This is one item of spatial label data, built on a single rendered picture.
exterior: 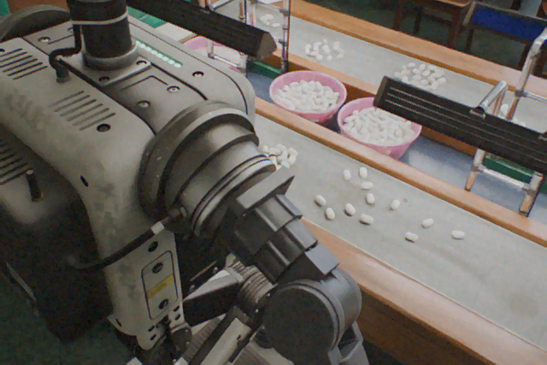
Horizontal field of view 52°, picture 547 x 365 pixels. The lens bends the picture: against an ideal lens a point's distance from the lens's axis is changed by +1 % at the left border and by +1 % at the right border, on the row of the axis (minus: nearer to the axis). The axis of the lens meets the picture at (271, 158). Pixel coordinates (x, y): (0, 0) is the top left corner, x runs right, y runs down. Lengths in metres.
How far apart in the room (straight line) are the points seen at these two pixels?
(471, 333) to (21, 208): 0.98
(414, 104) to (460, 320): 0.50
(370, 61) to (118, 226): 1.69
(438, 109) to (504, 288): 0.46
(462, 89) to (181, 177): 1.64
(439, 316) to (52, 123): 0.96
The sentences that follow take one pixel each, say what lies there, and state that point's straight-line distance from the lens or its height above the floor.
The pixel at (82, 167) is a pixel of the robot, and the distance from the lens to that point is 0.60.
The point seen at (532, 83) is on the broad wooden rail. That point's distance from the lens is 2.22.
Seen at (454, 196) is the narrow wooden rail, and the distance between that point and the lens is 1.61.
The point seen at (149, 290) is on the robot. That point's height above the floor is 1.22.
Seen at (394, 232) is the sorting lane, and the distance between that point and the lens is 1.50.
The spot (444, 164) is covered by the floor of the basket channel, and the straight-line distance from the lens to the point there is 1.86.
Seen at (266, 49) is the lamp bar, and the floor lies 1.07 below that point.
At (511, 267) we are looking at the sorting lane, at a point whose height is 0.74.
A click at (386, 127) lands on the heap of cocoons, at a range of 1.86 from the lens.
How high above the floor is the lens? 1.81
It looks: 40 degrees down
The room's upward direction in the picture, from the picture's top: 2 degrees clockwise
